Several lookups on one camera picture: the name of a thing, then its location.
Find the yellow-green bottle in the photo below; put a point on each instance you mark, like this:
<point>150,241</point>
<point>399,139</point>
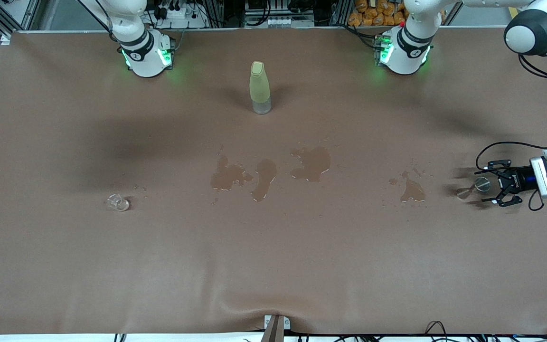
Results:
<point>259,85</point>

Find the white power strip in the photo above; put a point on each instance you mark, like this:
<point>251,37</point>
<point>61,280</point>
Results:
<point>176,13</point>

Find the table edge clamp bracket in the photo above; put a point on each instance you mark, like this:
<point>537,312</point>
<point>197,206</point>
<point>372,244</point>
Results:
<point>276,330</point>

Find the white terminal strip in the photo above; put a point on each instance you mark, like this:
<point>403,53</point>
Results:
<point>278,22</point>

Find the spilled liquid puddle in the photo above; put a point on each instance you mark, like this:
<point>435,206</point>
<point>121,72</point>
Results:
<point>413,192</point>
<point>228,178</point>
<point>265,175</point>
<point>314,164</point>

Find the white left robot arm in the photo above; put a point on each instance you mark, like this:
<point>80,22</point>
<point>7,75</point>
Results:
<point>406,52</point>

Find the aluminium frame strut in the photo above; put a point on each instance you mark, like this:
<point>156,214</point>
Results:
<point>29,14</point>

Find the steel double jigger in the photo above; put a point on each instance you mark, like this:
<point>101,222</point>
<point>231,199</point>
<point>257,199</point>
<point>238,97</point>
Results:
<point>482,184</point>

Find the brown table mat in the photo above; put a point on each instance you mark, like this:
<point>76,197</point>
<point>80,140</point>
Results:
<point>273,261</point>

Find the bag of orange snacks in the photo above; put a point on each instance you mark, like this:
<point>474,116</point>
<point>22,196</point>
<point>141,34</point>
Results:
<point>373,16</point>

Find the clear glass measuring cup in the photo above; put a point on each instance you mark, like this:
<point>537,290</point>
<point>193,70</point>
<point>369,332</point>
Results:
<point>120,204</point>

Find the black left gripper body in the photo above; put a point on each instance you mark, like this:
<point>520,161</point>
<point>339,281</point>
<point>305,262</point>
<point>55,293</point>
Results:
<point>520,181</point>

